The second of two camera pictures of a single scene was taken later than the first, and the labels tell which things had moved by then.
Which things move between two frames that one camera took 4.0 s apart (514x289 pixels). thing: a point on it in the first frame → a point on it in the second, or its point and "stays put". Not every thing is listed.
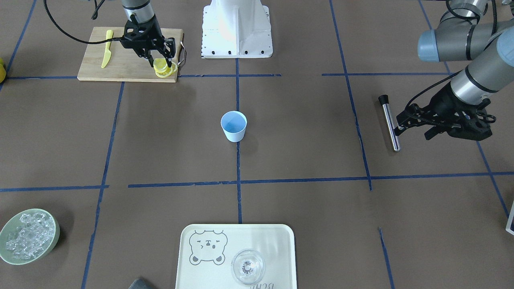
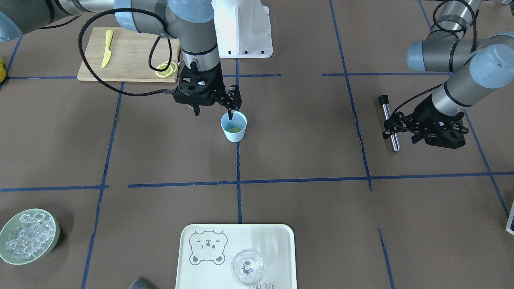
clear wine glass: x=247 y=266 stays put
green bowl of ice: x=28 y=236 stays put
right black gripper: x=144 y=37 → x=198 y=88
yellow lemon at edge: x=3 y=71 stays put
